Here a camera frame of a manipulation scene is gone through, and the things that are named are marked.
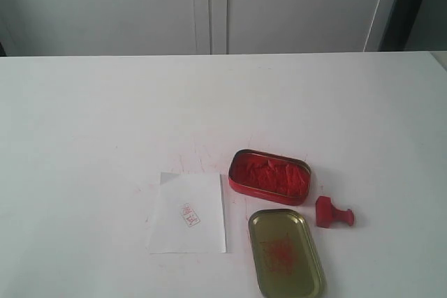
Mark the gold metal tin lid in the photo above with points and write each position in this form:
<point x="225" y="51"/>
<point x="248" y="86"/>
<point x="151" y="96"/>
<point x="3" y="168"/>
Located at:
<point x="285" y="257"/>

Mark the grey cabinet doors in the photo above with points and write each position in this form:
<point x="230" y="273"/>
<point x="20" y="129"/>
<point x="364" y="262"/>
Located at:
<point x="154" y="27"/>

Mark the red plastic stamp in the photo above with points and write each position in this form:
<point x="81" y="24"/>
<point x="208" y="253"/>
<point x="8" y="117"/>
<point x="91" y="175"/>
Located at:
<point x="327" y="213"/>

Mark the red ink pad tin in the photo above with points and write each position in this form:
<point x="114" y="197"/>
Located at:
<point x="270" y="177"/>

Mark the dark vertical post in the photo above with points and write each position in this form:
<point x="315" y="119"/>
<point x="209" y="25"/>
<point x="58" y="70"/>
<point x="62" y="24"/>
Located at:
<point x="415" y="25"/>

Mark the white paper sheet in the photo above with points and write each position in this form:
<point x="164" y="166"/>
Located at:
<point x="188" y="215"/>

